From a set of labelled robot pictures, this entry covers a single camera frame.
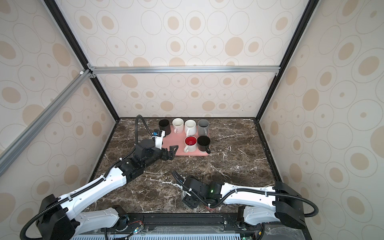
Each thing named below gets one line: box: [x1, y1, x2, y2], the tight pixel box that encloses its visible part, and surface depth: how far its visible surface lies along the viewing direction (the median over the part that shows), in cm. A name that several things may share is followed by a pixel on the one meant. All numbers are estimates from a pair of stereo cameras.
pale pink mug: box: [172, 117, 184, 134], surface depth 107 cm
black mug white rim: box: [158, 119, 171, 136], surface depth 108 cm
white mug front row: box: [184, 135, 198, 153], surface depth 99 cm
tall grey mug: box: [197, 119, 210, 137], surface depth 103 cm
